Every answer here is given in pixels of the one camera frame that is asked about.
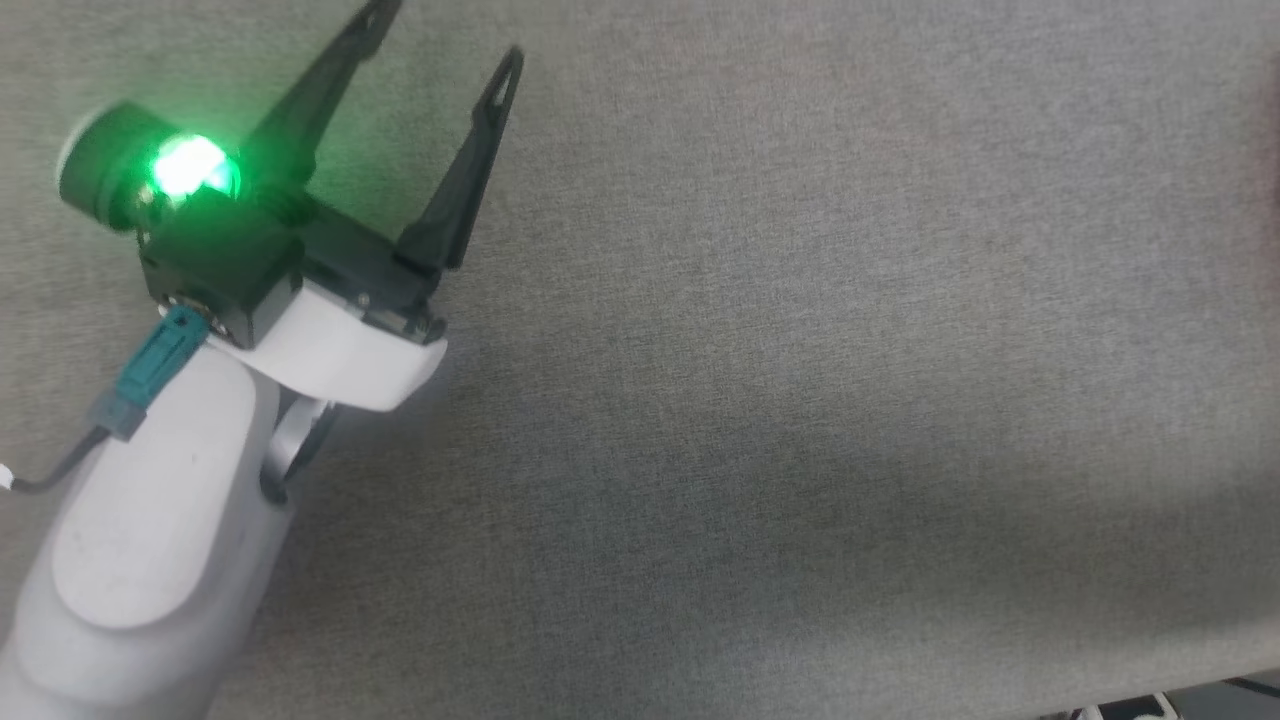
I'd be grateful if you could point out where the teal plug black cable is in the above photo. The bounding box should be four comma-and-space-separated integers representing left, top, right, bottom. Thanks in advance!
0, 305, 213, 497

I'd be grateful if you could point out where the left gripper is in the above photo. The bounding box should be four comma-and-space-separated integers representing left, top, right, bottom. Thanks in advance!
57, 0, 525, 412

